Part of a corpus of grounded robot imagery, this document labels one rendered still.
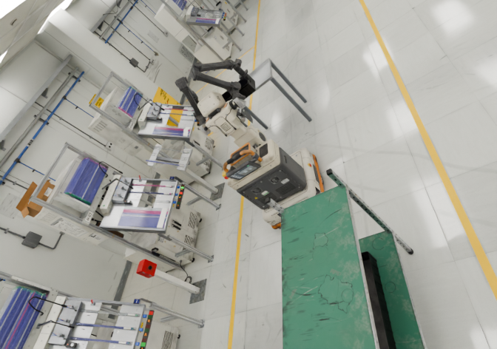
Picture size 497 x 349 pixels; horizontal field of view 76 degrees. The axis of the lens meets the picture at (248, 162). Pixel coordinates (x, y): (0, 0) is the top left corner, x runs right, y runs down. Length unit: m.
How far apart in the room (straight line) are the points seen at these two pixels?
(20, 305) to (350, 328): 2.62
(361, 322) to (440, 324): 0.98
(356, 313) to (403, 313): 0.62
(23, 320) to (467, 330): 3.14
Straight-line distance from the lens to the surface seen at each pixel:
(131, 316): 3.29
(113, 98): 4.97
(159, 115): 4.90
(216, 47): 7.66
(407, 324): 2.12
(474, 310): 2.42
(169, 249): 3.97
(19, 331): 3.34
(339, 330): 1.57
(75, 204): 3.78
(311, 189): 2.95
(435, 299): 2.48
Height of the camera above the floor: 2.29
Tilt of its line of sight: 32 degrees down
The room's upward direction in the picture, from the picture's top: 51 degrees counter-clockwise
